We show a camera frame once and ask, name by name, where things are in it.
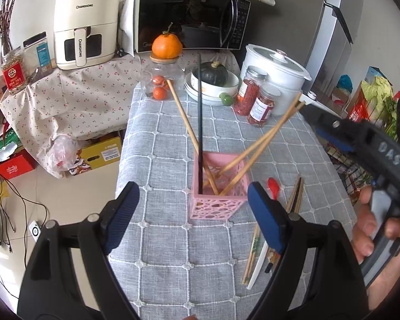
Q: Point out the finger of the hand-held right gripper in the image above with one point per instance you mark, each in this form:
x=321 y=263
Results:
x=326 y=116
x=335 y=140

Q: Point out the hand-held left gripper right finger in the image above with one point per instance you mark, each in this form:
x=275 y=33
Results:
x=265 y=213

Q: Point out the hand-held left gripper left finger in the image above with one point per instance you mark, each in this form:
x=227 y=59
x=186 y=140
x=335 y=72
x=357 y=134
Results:
x=125 y=213

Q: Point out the red spoon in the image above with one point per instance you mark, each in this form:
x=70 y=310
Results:
x=274 y=186

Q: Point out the wooden chopstick with green print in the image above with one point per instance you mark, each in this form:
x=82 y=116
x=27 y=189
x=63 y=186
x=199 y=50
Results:
x=250 y=263
x=255 y=246

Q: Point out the dark brown chopstick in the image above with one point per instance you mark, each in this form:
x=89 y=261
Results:
x=298 y=193

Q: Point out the pink perforated utensil holder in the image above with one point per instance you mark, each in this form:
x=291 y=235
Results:
x=216 y=208

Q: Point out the white spoon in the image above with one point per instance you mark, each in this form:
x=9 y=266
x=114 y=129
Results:
x=258 y=266

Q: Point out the person's right hand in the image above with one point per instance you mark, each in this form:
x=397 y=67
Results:
x=363 y=233

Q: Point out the red snack package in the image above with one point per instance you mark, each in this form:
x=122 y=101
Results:
x=358 y=106

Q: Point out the blue plastic bag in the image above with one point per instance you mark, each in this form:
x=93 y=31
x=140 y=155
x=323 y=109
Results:
x=345 y=83

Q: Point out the napa cabbage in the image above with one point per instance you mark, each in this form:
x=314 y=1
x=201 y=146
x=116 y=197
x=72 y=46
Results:
x=378 y=93

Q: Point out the white electric cooking pot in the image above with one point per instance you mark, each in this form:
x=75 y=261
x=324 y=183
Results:
x=286 y=73

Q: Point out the short plastic jar dried fruit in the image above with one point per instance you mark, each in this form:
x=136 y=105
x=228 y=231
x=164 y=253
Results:
x=261 y=110

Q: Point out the yellow cardboard box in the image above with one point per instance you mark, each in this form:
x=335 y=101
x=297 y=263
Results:
x=103 y=151

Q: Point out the grey quilted tablecloth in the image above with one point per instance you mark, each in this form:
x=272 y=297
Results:
x=173 y=160

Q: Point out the tall plastic jar red berries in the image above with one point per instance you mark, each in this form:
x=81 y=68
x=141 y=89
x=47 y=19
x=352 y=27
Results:
x=248 y=100

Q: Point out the clear plastic bag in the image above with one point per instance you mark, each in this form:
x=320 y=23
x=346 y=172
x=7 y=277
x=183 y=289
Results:
x=63 y=153

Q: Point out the small white device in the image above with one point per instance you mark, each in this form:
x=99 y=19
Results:
x=35 y=230

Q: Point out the white bowl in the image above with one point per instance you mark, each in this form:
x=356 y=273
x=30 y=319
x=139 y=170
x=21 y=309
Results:
x=231 y=81

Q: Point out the silver refrigerator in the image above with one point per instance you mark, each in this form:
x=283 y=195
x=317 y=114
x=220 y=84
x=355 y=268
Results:
x=336 y=13

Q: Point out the black chopstick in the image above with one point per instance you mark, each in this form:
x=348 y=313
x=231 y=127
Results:
x=200 y=123

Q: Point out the red box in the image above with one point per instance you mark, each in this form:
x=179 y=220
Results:
x=15 y=170

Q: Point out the cherry print tablecloth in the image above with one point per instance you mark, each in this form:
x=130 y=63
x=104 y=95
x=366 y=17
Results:
x=86 y=100

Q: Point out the dark green kabocha squash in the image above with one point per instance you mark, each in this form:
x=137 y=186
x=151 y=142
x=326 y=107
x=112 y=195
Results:
x=213 y=73

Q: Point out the white dish with green knob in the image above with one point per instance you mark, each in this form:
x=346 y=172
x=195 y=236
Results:
x=206 y=98

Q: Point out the small mandarin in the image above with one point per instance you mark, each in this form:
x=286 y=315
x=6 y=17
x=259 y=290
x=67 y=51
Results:
x=167 y=85
x=159 y=80
x=160 y=93

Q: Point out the green printed bag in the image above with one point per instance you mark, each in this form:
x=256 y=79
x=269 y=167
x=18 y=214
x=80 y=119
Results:
x=1 y=143

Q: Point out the glass jar with bamboo lid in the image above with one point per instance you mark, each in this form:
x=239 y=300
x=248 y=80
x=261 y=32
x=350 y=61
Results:
x=160 y=71

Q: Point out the large orange with stem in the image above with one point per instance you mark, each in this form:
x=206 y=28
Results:
x=166 y=46

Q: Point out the black microwave oven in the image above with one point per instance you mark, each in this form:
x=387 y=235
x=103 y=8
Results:
x=186 y=13

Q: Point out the clear container with black lid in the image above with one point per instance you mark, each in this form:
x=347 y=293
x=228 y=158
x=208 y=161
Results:
x=43 y=56

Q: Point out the clear jar with red label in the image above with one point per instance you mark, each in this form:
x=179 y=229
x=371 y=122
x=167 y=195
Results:
x=15 y=73

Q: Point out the cream air fryer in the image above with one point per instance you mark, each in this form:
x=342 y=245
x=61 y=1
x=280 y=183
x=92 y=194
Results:
x=86 y=13

